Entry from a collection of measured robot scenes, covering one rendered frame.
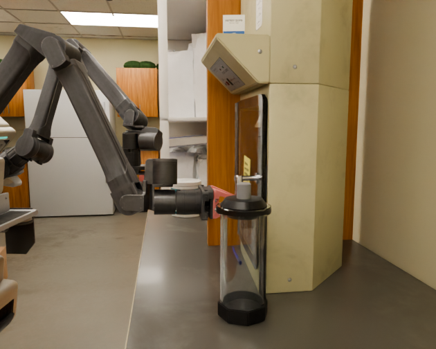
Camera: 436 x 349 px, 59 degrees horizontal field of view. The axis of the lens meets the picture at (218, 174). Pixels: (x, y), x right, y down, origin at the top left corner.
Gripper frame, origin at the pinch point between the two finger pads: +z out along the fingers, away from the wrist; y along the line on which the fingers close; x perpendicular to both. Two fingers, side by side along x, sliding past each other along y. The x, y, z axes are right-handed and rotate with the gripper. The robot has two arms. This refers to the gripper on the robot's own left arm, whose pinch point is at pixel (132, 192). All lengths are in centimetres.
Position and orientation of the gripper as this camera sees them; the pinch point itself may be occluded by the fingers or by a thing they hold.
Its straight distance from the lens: 130.3
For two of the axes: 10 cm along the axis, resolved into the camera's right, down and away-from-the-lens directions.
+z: -0.2, 9.9, 1.4
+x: -1.4, -1.5, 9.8
